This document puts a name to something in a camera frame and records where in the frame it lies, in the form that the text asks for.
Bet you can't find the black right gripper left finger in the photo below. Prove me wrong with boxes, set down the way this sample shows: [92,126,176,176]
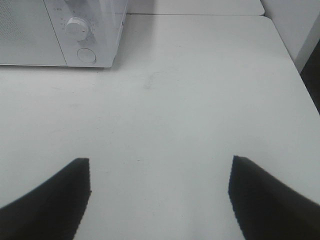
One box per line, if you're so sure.
[0,158,92,240]

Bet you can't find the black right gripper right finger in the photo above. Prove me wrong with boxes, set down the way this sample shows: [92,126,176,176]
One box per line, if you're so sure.
[228,155,320,240]

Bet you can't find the round white door button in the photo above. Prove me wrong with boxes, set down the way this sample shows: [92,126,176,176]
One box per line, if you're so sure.
[77,48,97,63]

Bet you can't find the white microwave door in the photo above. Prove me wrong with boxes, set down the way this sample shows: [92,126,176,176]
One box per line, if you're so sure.
[0,0,67,66]

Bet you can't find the white control knob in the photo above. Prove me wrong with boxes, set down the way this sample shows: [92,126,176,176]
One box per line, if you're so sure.
[65,17,91,41]

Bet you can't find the white microwave oven body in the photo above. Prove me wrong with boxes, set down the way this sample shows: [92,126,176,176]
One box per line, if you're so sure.
[44,0,128,68]

